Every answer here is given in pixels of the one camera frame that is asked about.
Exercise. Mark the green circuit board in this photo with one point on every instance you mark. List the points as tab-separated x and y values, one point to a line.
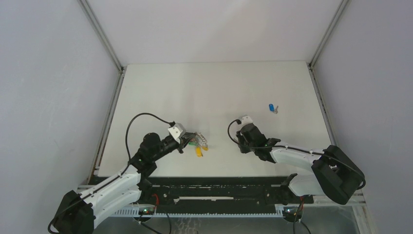
290	214
146	211

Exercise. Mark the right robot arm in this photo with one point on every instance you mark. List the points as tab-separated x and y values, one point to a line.
332	172

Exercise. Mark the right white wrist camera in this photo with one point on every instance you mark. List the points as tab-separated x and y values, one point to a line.
244	120

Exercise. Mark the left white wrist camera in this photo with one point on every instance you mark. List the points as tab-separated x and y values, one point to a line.
177	131

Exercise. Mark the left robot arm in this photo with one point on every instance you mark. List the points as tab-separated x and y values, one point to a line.
82	213

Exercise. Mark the blue tagged key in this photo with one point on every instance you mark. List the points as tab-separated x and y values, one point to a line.
273	108

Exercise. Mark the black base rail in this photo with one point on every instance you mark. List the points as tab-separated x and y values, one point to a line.
218	194

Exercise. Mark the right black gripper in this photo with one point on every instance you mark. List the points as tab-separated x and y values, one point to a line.
240	138

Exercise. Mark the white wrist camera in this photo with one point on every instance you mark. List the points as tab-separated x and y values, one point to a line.
177	131
244	120

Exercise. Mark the left green circuit board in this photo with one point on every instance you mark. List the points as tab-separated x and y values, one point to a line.
146	211

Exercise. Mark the white slotted cable duct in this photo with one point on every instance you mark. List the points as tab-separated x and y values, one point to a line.
274	211

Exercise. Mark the right green circuit board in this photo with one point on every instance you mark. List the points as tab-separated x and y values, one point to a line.
290	214

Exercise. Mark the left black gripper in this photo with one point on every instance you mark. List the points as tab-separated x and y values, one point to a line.
184	140

